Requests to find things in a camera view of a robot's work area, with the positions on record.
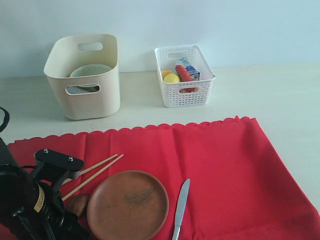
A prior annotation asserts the brown wooden plate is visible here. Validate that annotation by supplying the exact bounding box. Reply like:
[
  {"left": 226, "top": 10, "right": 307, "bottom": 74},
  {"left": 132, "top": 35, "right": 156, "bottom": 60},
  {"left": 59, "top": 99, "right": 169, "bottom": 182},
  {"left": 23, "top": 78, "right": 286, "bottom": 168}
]
[{"left": 86, "top": 170, "right": 169, "bottom": 240}]

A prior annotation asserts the cream plastic bin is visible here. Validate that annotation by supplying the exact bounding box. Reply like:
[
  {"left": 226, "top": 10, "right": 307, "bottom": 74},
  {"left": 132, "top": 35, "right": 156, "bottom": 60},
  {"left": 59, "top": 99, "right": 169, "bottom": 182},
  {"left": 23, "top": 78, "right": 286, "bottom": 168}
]
[{"left": 43, "top": 34, "right": 121, "bottom": 120}]

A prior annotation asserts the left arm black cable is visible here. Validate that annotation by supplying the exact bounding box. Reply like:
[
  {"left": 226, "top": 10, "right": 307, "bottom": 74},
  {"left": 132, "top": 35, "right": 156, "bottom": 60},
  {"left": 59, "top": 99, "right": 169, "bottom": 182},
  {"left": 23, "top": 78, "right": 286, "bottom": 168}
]
[{"left": 0, "top": 106, "right": 11, "bottom": 133}]

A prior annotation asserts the orange fried food piece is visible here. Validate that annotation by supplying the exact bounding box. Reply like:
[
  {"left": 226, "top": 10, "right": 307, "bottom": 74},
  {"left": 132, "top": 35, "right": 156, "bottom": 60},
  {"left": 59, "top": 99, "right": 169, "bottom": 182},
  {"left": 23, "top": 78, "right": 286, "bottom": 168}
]
[{"left": 179, "top": 87, "right": 199, "bottom": 94}]

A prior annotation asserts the blue white milk carton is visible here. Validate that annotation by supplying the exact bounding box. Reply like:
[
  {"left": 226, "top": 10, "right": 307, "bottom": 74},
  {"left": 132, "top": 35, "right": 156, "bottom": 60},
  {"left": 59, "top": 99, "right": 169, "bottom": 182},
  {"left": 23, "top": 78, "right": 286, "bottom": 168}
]
[{"left": 175, "top": 58, "right": 200, "bottom": 81}]

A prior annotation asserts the pale green bowl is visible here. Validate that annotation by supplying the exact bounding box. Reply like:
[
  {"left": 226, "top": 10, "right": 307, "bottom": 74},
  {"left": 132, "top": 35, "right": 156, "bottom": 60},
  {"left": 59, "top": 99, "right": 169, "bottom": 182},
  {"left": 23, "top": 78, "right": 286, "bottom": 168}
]
[{"left": 66, "top": 64, "right": 113, "bottom": 95}]

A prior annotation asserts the yellow lemon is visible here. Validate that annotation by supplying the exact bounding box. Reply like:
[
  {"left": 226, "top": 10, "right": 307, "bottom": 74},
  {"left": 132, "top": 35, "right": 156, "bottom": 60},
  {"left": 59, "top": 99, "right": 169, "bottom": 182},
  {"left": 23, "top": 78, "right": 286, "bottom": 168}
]
[{"left": 163, "top": 73, "right": 180, "bottom": 84}]

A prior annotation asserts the wooden chopstick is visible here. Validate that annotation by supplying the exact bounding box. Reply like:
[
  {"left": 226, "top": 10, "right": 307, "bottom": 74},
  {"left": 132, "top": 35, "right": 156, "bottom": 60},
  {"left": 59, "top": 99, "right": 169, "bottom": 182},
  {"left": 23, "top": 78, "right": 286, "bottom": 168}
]
[
  {"left": 78, "top": 154, "right": 118, "bottom": 177},
  {"left": 62, "top": 154, "right": 124, "bottom": 202}
]

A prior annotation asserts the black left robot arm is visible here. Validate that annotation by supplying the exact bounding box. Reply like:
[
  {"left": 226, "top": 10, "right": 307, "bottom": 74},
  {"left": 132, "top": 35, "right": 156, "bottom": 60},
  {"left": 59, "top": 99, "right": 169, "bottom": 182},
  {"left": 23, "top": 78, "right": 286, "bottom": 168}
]
[{"left": 0, "top": 141, "right": 91, "bottom": 240}]

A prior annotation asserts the silver table knife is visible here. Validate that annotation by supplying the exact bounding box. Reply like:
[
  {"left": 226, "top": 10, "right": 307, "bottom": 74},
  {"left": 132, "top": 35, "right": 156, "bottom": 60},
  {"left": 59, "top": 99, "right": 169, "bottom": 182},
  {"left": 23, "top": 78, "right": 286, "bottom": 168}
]
[{"left": 171, "top": 178, "right": 191, "bottom": 240}]

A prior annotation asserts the brown wooden spoon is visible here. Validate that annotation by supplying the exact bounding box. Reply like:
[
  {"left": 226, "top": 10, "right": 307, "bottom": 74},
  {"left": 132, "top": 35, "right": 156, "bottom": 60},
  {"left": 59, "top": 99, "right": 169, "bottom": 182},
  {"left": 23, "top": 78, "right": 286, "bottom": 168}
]
[{"left": 67, "top": 193, "right": 90, "bottom": 218}]

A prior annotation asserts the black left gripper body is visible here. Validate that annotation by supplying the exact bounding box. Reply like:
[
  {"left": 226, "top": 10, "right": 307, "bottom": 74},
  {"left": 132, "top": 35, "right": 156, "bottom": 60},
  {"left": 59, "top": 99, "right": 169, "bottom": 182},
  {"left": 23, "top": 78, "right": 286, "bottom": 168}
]
[{"left": 0, "top": 164, "right": 91, "bottom": 240}]

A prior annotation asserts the white perforated plastic basket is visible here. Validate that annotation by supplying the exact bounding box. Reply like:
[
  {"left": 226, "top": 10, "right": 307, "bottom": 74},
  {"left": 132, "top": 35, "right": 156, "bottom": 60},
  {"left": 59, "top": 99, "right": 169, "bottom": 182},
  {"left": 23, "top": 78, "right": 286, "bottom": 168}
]
[{"left": 154, "top": 45, "right": 216, "bottom": 108}]

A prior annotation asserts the red scalloped cloth mat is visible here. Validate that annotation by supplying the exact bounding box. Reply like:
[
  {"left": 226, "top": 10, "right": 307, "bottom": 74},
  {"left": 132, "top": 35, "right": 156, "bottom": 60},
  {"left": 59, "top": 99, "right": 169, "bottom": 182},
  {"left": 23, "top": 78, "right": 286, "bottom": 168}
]
[{"left": 8, "top": 117, "right": 320, "bottom": 240}]

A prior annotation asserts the orange cheese block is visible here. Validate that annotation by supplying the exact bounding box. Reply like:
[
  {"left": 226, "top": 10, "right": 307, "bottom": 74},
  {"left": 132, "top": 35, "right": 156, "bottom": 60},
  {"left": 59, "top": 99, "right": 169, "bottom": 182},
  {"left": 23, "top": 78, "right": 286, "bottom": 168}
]
[{"left": 161, "top": 70, "right": 172, "bottom": 79}]

